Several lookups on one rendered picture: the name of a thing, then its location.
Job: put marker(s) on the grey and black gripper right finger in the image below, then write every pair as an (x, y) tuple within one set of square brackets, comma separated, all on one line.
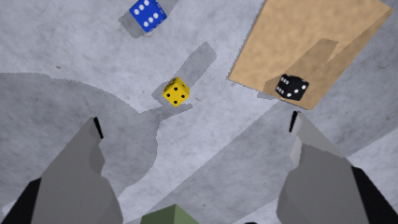
[(324, 187)]

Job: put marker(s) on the black die with white pips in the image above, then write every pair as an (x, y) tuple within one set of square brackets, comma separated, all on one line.
[(291, 87)]

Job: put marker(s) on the blue die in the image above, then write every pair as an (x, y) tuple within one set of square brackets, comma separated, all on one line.
[(148, 14)]

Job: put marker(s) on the tan flat mat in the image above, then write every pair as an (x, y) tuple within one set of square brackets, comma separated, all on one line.
[(315, 40)]

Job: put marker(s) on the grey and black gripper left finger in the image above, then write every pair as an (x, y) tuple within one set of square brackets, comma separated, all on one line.
[(71, 190)]

